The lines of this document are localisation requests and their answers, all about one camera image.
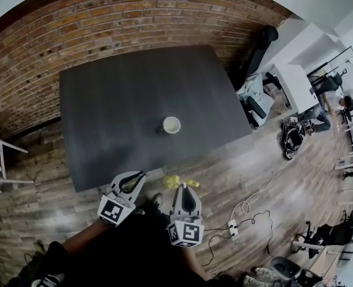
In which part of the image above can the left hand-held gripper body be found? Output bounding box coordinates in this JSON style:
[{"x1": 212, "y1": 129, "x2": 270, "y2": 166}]
[{"x1": 97, "y1": 180, "x2": 137, "y2": 228}]

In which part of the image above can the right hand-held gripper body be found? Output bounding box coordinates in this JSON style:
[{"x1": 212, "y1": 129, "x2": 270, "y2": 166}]
[{"x1": 167, "y1": 212, "x2": 205, "y2": 248}]

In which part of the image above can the white cup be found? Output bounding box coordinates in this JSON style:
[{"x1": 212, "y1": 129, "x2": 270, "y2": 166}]
[{"x1": 155, "y1": 116, "x2": 182, "y2": 135}]

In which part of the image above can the person's left forearm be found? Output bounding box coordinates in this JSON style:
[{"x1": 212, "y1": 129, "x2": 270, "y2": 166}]
[{"x1": 61, "y1": 219, "x2": 111, "y2": 255}]

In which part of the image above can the person's right forearm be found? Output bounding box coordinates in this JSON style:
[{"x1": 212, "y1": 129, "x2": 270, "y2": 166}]
[{"x1": 180, "y1": 245, "x2": 205, "y2": 280}]

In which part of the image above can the white power strip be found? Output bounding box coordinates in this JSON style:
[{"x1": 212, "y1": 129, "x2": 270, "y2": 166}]
[{"x1": 227, "y1": 219, "x2": 240, "y2": 239}]

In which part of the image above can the person's black clothing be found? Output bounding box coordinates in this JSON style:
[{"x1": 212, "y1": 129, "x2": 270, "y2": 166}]
[{"x1": 11, "y1": 201, "x2": 225, "y2": 287}]

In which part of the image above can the black white-striped shoe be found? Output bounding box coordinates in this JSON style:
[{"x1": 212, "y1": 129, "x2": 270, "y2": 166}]
[{"x1": 31, "y1": 272, "x2": 66, "y2": 287}]

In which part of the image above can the grey rounded chair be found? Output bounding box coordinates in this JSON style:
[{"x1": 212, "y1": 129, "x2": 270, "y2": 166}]
[{"x1": 270, "y1": 256, "x2": 302, "y2": 278}]

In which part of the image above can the white side table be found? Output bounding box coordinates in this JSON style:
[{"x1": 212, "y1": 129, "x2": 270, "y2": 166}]
[{"x1": 0, "y1": 120, "x2": 35, "y2": 199}]

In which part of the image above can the light grey cloth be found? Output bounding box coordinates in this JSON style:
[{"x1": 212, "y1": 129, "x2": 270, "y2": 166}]
[{"x1": 237, "y1": 75, "x2": 274, "y2": 128}]

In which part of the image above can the black cable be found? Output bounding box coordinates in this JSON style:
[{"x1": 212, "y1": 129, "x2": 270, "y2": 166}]
[
  {"x1": 200, "y1": 225, "x2": 234, "y2": 268},
  {"x1": 238, "y1": 210, "x2": 274, "y2": 255}
]

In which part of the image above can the white cable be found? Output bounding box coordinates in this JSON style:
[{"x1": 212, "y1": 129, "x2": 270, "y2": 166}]
[{"x1": 231, "y1": 160, "x2": 287, "y2": 221}]

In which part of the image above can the black bag with cables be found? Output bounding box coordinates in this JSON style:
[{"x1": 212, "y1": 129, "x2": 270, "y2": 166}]
[{"x1": 280, "y1": 118, "x2": 307, "y2": 161}]

